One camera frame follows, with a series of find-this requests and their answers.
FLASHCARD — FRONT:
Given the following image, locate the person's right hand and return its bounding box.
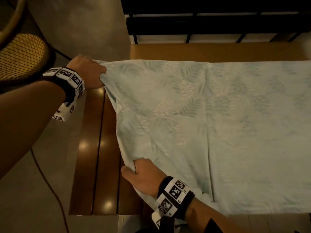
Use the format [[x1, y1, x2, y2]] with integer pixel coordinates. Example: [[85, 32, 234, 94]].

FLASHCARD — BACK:
[[121, 158, 168, 199]]

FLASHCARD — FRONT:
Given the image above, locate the person's left hand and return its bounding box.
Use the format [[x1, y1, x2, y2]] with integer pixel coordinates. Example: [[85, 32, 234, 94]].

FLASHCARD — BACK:
[[66, 55, 107, 90]]

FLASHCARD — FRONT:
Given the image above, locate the light blue leaf-patterned bed sheet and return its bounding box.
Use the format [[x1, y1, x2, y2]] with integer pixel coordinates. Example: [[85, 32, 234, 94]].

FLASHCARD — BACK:
[[93, 59, 311, 217]]

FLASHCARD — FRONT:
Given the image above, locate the person's right forearm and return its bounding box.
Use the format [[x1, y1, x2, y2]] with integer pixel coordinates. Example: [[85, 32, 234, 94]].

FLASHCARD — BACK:
[[184, 197, 247, 233]]

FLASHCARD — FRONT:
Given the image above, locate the person's left forearm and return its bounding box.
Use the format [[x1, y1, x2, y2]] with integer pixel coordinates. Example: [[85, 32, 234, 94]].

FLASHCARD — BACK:
[[0, 80, 67, 180]]

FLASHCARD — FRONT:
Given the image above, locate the black-white marker wrist tracker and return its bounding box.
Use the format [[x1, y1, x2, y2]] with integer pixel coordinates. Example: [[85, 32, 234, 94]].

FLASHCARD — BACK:
[[151, 176, 195, 230], [42, 67, 86, 122]]

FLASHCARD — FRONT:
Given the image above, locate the black metal headboard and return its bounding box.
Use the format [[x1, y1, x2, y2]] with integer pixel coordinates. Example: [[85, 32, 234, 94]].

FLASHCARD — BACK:
[[120, 0, 311, 44]]

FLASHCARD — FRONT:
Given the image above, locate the tan mattress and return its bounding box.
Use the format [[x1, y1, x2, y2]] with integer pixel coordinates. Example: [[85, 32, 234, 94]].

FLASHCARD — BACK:
[[129, 42, 311, 63]]

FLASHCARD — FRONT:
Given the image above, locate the brown wooden bed frame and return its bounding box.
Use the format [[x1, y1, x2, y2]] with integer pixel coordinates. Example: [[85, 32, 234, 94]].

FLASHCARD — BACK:
[[69, 87, 147, 216]]

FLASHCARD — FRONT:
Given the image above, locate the dark floor cable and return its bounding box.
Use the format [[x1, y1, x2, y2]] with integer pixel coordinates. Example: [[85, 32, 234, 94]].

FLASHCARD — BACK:
[[30, 148, 70, 233]]

